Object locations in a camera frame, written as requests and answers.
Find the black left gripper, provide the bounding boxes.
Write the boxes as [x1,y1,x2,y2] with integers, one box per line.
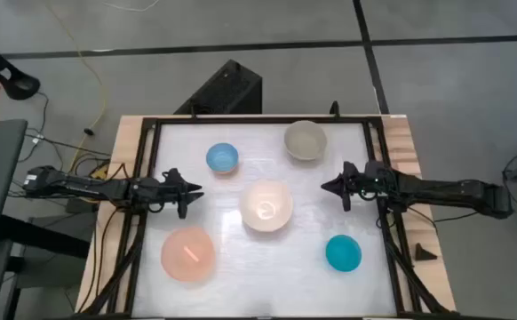
[129,167,205,220]

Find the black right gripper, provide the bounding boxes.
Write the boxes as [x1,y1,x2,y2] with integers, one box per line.
[320,160,395,212]

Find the small light blue bowl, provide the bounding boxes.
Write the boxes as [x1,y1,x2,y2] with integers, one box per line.
[205,141,240,174]

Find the grey beige bowl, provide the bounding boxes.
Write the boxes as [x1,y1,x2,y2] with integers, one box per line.
[283,119,329,162]

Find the large pink bowl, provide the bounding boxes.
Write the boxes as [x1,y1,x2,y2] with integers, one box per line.
[160,226,217,283]

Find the small teal bowl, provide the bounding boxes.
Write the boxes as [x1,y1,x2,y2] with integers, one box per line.
[324,234,362,273]

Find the large white bowl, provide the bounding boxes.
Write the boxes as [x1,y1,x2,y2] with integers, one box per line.
[239,179,294,233]

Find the black perforated box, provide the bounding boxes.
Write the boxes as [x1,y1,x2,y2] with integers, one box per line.
[173,59,264,116]

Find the white table mat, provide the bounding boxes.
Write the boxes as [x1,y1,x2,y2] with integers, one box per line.
[131,122,398,318]

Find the black stand leg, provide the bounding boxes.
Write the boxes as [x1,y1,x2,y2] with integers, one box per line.
[0,31,42,101]

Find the black metal rig frame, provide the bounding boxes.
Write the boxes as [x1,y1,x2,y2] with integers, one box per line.
[76,113,460,320]

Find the black triangular bracket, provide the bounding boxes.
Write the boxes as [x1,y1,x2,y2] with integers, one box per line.
[414,243,439,262]

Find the yellow cable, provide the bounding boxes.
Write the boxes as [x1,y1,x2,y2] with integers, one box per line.
[44,0,109,179]

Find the white cable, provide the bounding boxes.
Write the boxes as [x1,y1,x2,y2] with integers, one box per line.
[101,0,161,13]

